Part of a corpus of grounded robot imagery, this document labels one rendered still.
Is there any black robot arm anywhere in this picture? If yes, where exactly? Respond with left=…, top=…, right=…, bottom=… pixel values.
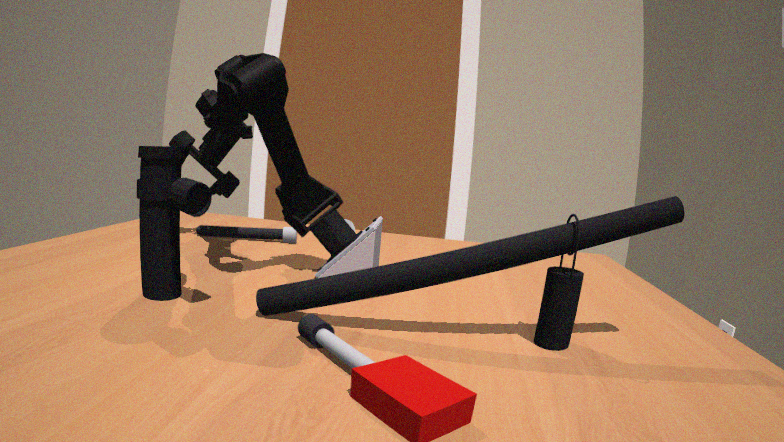
left=195, top=53, right=362, bottom=262

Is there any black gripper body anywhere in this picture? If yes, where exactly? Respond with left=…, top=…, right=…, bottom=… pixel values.
left=169, top=131, right=239, bottom=198

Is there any black post with cap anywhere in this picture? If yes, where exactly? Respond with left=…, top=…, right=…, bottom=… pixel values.
left=138, top=146, right=185, bottom=301

